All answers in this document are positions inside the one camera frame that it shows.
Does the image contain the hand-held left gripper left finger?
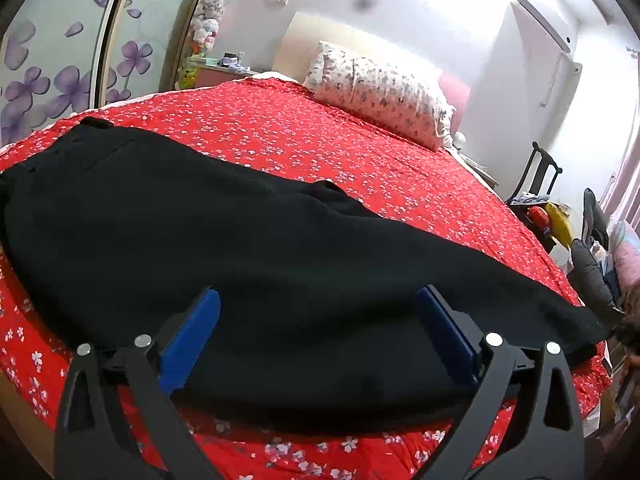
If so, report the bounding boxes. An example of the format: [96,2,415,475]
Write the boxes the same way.
[53,286,223,480]

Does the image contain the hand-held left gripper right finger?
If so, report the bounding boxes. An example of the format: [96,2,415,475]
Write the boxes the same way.
[414,284,586,480]

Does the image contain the black pants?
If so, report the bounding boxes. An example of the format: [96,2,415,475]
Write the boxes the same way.
[0,116,612,433]

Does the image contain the yellow bag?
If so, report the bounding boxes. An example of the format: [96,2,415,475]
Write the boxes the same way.
[542,202,576,251]

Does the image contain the grey padded jacket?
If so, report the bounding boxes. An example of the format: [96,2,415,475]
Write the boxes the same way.
[570,187,626,328]

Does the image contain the black chair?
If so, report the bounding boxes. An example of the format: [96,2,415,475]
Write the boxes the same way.
[505,141,565,253]

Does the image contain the red floral bedspread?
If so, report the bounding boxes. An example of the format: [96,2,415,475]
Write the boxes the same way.
[0,74,613,480]

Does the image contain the pink pillow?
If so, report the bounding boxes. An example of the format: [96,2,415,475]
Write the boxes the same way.
[438,71,473,133]

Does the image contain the pink curtain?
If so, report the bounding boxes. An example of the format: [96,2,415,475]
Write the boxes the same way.
[597,45,640,233]

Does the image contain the floral print pillow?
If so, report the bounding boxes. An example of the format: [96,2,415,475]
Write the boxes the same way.
[302,40,457,151]

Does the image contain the white standing air conditioner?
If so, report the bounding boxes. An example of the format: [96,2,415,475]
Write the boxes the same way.
[462,0,583,201]

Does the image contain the pink bedside table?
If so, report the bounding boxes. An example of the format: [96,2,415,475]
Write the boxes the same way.
[192,55,261,88]

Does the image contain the hanging plush toys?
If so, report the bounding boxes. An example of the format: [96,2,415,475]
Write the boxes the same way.
[176,0,236,90]

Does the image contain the beige headboard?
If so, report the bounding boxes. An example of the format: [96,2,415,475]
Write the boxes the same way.
[272,11,346,84]

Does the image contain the purple flower wardrobe doors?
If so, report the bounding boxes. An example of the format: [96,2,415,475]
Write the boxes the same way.
[0,0,221,148]

